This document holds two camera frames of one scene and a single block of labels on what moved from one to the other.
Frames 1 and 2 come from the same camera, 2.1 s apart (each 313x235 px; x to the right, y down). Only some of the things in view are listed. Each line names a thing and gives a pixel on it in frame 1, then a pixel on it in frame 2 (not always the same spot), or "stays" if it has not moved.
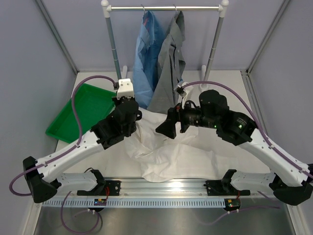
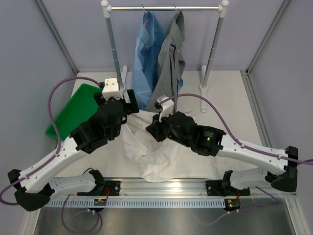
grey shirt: [171, 62] stays
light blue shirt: [146, 62] stays
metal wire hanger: [139, 132] to [147, 122]
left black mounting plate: [111, 188] stays
